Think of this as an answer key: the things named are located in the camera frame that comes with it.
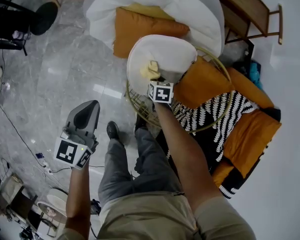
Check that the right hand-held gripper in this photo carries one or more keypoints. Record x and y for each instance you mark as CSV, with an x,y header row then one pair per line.
x,y
162,92

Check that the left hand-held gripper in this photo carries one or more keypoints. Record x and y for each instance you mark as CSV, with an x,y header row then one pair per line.
x,y
66,152

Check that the yellow wiping cloth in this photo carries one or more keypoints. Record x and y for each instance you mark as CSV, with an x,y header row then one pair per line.
x,y
151,70

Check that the white round cushion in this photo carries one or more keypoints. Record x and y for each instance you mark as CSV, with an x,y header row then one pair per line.
x,y
162,51

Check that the person's right forearm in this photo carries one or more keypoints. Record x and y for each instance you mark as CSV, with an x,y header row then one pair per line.
x,y
184,159

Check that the person's left forearm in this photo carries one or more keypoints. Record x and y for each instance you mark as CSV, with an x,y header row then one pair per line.
x,y
77,196

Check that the grey round lounge chair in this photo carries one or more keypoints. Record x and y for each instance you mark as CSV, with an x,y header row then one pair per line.
x,y
220,21

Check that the large orange sofa cushion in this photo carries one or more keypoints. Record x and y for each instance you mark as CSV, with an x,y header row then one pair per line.
x,y
252,139

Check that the person's black left shoe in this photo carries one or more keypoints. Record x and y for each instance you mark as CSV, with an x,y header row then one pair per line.
x,y
113,130

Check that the person's black shoe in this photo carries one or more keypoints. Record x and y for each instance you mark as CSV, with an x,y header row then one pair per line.
x,y
140,123
113,130

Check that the person's black right shoe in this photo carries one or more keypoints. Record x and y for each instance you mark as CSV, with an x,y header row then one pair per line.
x,y
140,123

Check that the orange pillow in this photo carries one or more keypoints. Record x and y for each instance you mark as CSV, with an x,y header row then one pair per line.
x,y
204,84
144,31

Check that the black white patterned blanket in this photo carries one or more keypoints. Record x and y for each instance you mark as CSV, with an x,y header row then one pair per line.
x,y
214,124

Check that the white power strip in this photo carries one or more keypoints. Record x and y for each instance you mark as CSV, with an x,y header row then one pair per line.
x,y
47,168

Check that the person's grey trousers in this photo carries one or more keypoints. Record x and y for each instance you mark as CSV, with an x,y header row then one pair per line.
x,y
117,171

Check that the yellow pillow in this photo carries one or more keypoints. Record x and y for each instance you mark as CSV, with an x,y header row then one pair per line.
x,y
149,10

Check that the white round stool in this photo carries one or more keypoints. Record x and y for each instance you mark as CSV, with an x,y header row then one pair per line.
x,y
57,199

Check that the orange sofa bolster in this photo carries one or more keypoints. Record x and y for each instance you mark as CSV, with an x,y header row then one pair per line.
x,y
252,89

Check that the black waist device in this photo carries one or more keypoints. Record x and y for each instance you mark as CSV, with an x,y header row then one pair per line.
x,y
95,206

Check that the teal cloth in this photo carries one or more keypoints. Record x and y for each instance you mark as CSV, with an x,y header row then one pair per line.
x,y
255,74

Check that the brown cardboard box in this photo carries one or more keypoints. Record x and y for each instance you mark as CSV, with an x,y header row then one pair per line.
x,y
12,187

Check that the plastic water bottle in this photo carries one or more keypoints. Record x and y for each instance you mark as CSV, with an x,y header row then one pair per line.
x,y
21,35

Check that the patterned round plate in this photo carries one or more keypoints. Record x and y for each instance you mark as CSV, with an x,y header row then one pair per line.
x,y
51,214

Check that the black standing fan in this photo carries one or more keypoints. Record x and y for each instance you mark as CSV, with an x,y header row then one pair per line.
x,y
43,19

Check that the dark wooden stool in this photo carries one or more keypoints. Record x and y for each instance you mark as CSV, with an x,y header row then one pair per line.
x,y
23,204

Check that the black tower cabinet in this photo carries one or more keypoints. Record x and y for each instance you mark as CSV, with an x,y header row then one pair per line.
x,y
7,24

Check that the person's beige shirt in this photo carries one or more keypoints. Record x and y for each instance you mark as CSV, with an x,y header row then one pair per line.
x,y
144,216

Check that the dark wooden bench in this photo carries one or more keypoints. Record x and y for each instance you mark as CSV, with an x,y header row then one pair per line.
x,y
249,1

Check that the black frame stand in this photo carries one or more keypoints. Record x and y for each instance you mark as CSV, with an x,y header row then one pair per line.
x,y
250,54

